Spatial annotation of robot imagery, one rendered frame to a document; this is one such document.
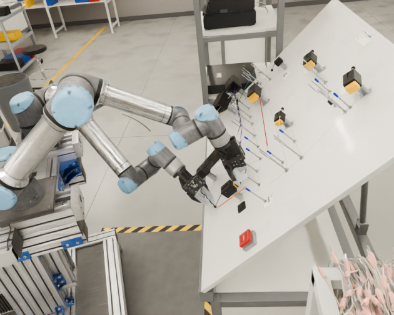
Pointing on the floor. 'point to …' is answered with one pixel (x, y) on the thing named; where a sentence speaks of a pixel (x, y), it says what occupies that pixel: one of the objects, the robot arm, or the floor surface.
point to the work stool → (36, 59)
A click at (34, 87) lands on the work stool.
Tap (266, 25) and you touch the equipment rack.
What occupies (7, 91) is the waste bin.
